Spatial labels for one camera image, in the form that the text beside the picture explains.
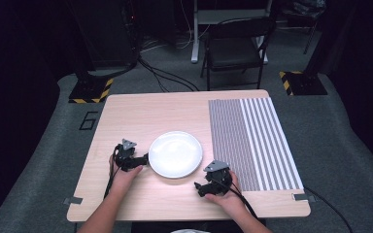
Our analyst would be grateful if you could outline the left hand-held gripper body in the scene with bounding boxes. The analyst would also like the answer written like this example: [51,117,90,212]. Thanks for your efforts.
[114,138,144,172]

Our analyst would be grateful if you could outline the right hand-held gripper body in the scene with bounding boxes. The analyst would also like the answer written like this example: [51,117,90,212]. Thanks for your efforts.
[203,159,233,197]

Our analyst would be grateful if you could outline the white plate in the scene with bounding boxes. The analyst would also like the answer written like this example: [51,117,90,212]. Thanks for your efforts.
[148,130,204,180]

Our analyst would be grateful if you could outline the person's right hand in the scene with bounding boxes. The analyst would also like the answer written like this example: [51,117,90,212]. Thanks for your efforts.
[205,171,246,212]

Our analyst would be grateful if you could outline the person's left hand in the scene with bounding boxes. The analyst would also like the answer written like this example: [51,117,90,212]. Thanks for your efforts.
[109,154,144,195]

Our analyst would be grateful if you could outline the grey striped placemat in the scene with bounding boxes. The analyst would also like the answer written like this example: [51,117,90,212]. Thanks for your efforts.
[208,96,305,192]

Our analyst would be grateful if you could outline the grey tape piece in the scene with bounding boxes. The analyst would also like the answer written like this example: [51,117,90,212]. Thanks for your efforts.
[291,192,317,204]
[62,196,85,206]

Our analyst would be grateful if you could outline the black yellow striped stand base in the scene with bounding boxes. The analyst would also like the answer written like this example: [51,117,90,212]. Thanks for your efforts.
[68,69,115,105]
[278,70,328,97]

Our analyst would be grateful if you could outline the black cabinet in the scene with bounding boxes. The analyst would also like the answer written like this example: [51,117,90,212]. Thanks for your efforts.
[67,0,141,72]

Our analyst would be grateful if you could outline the black folding chair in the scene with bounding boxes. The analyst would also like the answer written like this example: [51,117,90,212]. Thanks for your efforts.
[200,17,277,91]

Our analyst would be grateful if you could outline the dark chair with clutter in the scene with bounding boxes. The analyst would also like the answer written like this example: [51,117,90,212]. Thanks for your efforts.
[281,0,327,55]

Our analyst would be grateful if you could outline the left hand-held gripper cable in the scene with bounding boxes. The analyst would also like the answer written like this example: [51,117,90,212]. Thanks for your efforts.
[103,145,121,199]

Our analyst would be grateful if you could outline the hand-held gripper cable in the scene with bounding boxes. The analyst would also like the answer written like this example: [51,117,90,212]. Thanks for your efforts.
[218,179,259,220]
[103,145,121,199]

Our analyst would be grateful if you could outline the right hand-held gripper cable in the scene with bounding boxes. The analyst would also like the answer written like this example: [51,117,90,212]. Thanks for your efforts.
[218,179,259,220]

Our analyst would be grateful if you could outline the black floor cables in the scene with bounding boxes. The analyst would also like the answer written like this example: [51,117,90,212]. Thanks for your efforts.
[137,55,200,93]

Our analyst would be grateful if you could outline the black cable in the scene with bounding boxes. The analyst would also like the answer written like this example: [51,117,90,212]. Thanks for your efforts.
[303,185,355,233]

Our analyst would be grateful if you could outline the white desk frame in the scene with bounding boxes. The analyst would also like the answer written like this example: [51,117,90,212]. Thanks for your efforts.
[190,0,273,64]

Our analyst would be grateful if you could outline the white hanging cables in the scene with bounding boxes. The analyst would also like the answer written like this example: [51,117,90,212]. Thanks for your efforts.
[174,0,212,50]

